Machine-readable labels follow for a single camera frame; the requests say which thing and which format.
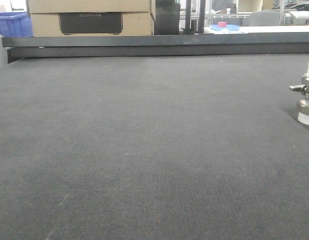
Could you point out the metal valve with white caps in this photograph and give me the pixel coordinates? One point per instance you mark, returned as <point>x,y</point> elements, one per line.
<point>303,104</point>

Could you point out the cardboard box with black print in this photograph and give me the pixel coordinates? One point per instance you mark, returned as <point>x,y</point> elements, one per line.
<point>91,18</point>

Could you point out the black cabinet block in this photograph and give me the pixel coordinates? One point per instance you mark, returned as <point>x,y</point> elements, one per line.
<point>167,17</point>

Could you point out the blue tray on table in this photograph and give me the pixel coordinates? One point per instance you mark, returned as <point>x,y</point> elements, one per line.
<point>230,27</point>

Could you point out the blue plastic crate background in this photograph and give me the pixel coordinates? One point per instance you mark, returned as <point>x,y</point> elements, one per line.
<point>15,24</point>

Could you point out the white background table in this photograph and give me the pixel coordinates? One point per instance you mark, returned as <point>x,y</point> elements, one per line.
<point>262,29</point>

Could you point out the black conveyor side rail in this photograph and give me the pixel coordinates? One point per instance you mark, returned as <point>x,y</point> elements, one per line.
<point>157,45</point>

